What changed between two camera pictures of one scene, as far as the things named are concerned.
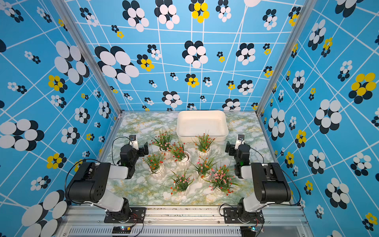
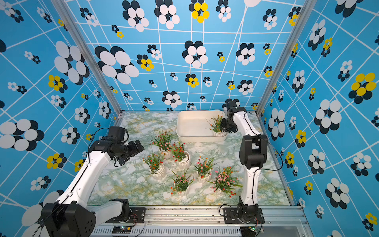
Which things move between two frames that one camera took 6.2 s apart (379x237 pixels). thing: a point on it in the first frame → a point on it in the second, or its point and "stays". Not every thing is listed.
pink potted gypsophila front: (180, 183) stays
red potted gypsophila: (182, 158) stays
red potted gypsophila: (163, 141) stays
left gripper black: (142, 153) → (135, 150)
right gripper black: (232, 147) → (222, 126)
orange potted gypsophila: (203, 143) → (216, 126)
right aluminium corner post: (306, 10) stays
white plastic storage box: (190, 124) stays
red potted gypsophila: (155, 164) stays
